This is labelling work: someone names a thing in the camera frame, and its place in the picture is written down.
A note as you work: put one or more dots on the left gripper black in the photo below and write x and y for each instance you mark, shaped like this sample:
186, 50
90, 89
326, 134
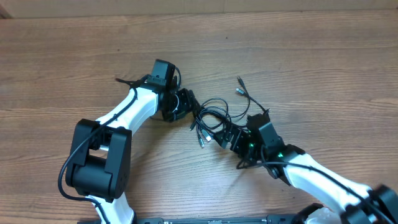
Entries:
189, 102

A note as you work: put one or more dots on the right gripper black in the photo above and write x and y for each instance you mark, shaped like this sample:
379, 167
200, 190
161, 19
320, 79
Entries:
240, 135

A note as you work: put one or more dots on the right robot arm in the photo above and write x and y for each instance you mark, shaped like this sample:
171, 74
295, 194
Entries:
351, 201

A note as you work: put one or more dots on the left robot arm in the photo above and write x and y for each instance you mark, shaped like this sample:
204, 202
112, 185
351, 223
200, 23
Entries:
98, 167

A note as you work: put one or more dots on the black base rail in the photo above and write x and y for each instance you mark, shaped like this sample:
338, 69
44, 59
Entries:
268, 219

